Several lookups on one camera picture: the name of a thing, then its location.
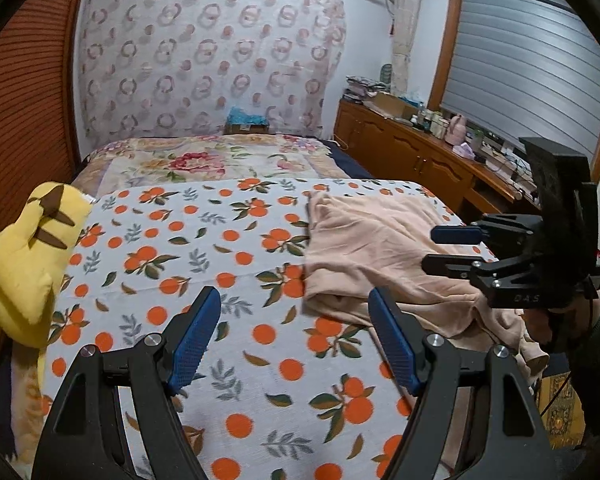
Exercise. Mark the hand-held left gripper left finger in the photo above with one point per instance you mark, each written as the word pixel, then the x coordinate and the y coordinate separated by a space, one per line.
pixel 195 345

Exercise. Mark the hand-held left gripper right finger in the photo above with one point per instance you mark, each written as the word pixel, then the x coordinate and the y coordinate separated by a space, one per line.
pixel 395 345

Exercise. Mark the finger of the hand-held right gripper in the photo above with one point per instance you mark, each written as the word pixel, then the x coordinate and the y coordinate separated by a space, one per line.
pixel 447 265
pixel 457 234

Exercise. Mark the pale pink shirt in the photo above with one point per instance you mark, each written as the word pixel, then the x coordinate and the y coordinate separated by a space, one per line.
pixel 370 260

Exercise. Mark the person's right hand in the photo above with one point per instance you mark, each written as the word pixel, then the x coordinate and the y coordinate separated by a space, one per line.
pixel 537 325

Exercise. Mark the white orange-print blanket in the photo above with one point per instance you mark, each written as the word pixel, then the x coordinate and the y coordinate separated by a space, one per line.
pixel 230 270

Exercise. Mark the row of small bottles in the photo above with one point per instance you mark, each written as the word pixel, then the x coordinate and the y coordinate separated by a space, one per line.
pixel 485 145

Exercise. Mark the wooden dresser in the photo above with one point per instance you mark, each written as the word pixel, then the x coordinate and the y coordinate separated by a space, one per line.
pixel 405 145

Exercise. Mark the navy bed sheet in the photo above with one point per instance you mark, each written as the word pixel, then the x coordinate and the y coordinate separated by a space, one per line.
pixel 352 162

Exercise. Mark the cardboard box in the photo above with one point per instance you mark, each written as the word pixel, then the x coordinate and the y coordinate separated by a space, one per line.
pixel 390 106

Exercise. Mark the pile of folded cloths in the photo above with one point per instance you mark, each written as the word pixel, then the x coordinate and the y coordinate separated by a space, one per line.
pixel 365 87

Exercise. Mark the yellow patterned cloth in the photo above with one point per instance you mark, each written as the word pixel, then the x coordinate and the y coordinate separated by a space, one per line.
pixel 560 415

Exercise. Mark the dark green jar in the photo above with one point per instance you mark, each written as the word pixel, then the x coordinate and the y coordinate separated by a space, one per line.
pixel 386 74

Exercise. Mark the grey window blind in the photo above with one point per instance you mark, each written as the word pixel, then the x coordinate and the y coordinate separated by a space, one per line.
pixel 520 60

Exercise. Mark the floral bedspread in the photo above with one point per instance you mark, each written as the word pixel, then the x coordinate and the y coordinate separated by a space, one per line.
pixel 205 160

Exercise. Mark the yellow plush toy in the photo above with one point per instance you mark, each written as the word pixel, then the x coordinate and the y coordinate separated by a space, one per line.
pixel 20 270

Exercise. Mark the white lace window curtain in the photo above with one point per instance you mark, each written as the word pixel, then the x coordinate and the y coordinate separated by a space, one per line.
pixel 405 25

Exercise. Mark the teal bundle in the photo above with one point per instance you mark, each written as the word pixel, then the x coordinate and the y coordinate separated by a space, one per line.
pixel 247 119

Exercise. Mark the brown ribbed door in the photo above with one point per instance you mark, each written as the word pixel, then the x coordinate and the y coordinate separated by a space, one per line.
pixel 25 100

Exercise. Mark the wooden window frame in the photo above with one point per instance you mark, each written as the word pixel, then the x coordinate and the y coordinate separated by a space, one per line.
pixel 444 50

